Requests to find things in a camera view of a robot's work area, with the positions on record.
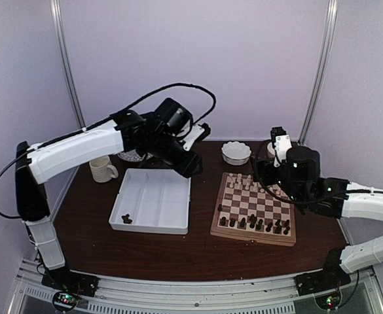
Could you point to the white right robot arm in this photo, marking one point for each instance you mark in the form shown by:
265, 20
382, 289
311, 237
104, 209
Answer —
295, 178

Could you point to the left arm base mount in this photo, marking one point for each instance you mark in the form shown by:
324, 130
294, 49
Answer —
65, 279

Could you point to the white scalloped bowl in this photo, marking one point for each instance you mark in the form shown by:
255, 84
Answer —
235, 153

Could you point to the dark chess piece small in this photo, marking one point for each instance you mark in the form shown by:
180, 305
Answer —
124, 217

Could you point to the cream round bowl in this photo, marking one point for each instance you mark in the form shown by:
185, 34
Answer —
271, 152

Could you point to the aluminium front rail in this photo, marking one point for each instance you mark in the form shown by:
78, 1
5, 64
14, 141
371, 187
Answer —
268, 295

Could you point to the wooden chessboard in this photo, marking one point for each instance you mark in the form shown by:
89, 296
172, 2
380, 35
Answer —
239, 204

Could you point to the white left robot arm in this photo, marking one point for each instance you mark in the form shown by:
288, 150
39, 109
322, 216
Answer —
167, 133

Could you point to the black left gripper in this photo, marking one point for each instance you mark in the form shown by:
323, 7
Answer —
186, 168

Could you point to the aluminium frame post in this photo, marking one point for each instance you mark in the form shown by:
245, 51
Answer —
326, 47
58, 22

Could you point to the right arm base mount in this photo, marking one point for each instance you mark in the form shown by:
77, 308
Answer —
330, 277

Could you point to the right aluminium frame post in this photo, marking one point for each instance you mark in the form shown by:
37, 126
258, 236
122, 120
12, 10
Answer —
326, 47

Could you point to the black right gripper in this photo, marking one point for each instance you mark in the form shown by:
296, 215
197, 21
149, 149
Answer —
264, 165

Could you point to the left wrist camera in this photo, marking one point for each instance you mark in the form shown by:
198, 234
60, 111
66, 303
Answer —
197, 133

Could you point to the left aluminium frame post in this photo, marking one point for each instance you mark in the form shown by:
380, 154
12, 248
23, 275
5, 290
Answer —
58, 22

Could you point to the patterned ceramic plate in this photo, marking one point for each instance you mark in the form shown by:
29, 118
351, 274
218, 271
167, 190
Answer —
133, 156

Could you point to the white plastic compartment tray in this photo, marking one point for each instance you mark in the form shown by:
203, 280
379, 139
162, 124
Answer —
157, 201

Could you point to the cream ribbed mug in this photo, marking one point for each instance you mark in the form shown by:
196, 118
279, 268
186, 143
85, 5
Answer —
103, 170

